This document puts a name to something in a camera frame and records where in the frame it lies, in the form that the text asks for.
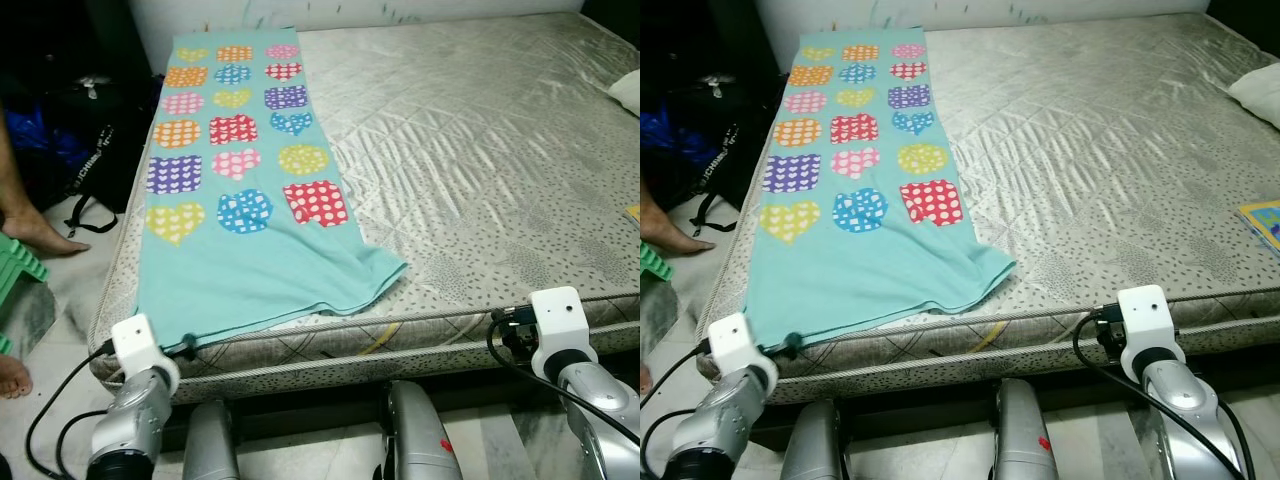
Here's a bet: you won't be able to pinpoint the turquoise blanket with colourful shapes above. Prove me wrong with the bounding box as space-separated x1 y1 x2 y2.
742 27 1017 350
134 27 409 350

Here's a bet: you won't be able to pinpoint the white pillow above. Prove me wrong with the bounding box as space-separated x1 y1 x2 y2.
1227 62 1280 129
608 69 641 114

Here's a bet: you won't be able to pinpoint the grey left robot leg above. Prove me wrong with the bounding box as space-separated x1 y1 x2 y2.
183 400 241 480
780 400 847 480

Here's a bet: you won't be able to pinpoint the grey robot leg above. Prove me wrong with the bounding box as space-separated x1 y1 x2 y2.
990 378 1061 480
378 380 465 480
183 400 241 480
780 400 847 480

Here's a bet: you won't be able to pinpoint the grey right robot leg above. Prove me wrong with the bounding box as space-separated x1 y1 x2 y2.
378 380 465 480
990 378 1061 480

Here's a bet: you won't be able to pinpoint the stacked green plastic stools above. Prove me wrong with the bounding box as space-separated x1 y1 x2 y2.
640 243 675 284
0 232 49 353

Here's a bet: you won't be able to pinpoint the seated person in black shorts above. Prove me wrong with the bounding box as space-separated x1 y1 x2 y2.
640 185 717 396
0 115 91 399

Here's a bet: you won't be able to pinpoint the grey quilted spotted mattress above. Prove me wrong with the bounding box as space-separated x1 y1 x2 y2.
697 12 1280 404
89 12 641 404

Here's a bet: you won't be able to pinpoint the black bag with white print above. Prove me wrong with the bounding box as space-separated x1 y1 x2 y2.
690 75 786 236
62 75 161 236

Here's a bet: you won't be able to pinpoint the blue bag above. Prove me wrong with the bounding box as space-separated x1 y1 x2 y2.
5 100 93 171
640 100 721 171

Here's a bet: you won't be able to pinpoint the dark wardrobe with small knobs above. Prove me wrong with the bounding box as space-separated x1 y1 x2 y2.
580 0 641 46
1205 0 1280 61

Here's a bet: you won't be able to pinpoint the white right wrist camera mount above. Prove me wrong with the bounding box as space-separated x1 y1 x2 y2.
1117 285 1177 357
528 287 589 359

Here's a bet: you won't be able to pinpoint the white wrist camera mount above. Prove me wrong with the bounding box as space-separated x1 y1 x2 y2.
1117 285 1177 357
528 287 589 359
110 313 165 373
708 312 777 379

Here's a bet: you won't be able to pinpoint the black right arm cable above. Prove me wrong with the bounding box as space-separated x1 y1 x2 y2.
486 310 641 447
1072 308 1251 480

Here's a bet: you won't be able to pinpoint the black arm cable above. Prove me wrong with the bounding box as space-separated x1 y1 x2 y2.
1072 308 1251 480
640 338 717 471
25 340 119 480
486 310 641 447

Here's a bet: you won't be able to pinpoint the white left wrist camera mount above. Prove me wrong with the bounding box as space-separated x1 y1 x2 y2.
708 312 777 379
110 313 165 373

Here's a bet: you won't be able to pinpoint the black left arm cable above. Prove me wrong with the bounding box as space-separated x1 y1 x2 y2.
640 338 717 471
25 340 119 480

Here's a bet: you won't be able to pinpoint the black bed frame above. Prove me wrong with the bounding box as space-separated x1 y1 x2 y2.
750 360 1280 451
150 360 641 451

